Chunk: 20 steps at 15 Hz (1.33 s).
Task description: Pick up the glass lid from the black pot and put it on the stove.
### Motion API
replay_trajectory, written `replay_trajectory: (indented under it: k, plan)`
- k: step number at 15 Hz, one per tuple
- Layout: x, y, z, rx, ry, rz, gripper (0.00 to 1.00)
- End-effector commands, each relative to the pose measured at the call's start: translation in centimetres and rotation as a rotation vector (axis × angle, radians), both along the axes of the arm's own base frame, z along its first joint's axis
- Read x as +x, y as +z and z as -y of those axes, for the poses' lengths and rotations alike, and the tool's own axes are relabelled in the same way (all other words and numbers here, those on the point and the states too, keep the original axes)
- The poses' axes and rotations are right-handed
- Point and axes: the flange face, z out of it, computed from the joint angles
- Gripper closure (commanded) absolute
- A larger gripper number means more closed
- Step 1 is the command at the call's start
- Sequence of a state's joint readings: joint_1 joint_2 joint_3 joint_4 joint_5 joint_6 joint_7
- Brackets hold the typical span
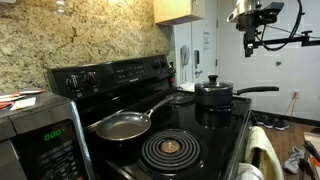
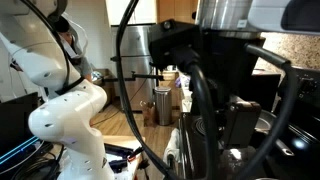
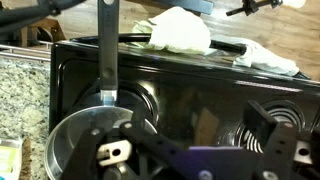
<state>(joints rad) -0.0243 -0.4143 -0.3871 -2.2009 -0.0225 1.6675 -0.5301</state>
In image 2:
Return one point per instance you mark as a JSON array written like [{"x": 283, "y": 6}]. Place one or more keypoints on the brown paper bag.
[{"x": 149, "y": 115}]

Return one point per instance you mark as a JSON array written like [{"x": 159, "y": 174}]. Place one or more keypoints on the blue light strip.
[{"x": 20, "y": 148}]

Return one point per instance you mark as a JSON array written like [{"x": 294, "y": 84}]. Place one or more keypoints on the stainless steel refrigerator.
[{"x": 140, "y": 43}]

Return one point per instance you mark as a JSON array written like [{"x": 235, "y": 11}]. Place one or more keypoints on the white wall cabinets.
[{"x": 143, "y": 11}]

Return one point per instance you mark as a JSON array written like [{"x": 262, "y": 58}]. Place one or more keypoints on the light wooden table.
[{"x": 123, "y": 140}]

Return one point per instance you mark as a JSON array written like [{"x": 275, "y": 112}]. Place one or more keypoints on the wooden wall cabinets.
[{"x": 176, "y": 10}]

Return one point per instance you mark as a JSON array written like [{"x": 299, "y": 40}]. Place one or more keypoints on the black and blue tool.
[{"x": 116, "y": 165}]

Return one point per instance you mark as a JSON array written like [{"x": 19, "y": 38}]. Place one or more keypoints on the black electric stove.
[{"x": 310, "y": 100}]

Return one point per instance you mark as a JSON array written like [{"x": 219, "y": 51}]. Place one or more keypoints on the purple item on counter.
[{"x": 178, "y": 82}]

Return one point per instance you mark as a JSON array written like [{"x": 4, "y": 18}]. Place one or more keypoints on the white hanging towel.
[{"x": 171, "y": 146}]

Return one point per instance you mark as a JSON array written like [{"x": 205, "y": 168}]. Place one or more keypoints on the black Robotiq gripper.
[{"x": 230, "y": 66}]

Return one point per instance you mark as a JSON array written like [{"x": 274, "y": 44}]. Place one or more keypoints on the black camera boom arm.
[{"x": 146, "y": 76}]

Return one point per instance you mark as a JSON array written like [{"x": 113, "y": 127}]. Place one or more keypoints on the person in grey shirt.
[{"x": 83, "y": 65}]

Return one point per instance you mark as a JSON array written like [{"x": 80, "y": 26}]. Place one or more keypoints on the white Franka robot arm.
[{"x": 66, "y": 120}]

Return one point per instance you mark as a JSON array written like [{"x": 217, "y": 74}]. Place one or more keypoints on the black computer monitor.
[{"x": 16, "y": 123}]

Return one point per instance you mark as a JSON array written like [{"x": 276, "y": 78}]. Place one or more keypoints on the black coil burner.
[{"x": 200, "y": 126}]

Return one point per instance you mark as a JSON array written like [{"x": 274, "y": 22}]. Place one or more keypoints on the stainless steel trash can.
[{"x": 163, "y": 106}]

